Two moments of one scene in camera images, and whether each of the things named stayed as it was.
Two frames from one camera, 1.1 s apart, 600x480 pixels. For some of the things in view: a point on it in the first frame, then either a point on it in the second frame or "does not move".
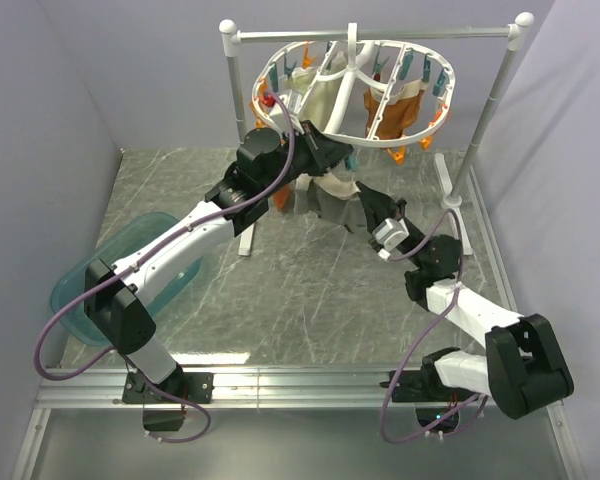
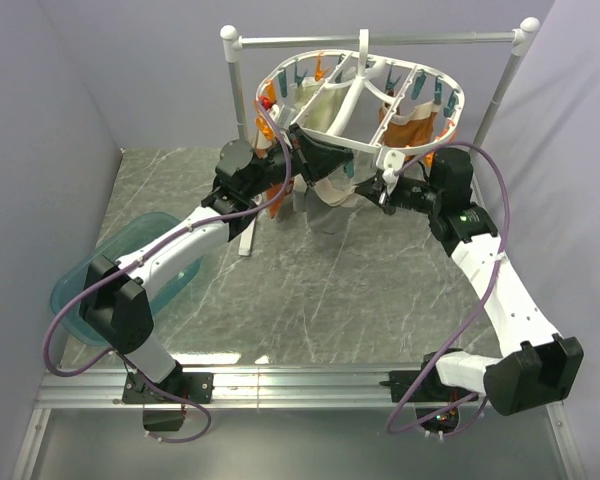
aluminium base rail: (73, 387) does not move
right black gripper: (379, 206) -> (371, 189)
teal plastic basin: (73, 316) does not move
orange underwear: (399, 112) -> (411, 130)
